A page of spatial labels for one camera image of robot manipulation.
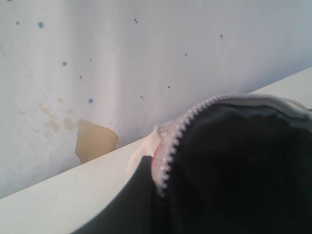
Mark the white fabric backpack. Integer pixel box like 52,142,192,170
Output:
116,95,312,234

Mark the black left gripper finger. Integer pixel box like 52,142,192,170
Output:
74,156,170,234

